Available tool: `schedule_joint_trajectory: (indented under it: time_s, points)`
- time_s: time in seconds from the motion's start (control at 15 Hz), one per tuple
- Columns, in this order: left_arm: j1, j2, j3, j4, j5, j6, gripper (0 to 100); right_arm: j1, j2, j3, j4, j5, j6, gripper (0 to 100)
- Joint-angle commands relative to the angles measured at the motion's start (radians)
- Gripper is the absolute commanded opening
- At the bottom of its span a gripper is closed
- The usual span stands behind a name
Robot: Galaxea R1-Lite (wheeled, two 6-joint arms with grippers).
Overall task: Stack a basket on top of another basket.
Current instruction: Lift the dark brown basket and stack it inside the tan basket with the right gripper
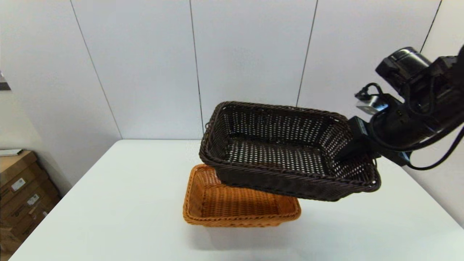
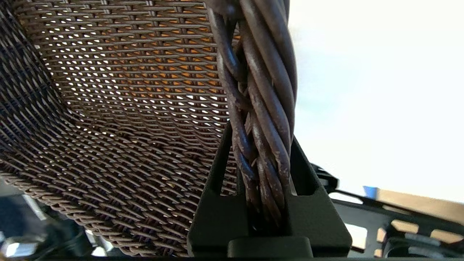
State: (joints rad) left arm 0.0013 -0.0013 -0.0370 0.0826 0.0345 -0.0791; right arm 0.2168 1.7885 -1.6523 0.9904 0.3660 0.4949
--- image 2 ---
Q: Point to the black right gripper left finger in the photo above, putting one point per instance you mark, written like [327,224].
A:
[217,217]

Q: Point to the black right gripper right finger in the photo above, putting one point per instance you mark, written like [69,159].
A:
[311,217]

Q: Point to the dark brown wicker basket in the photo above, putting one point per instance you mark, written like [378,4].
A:
[127,145]

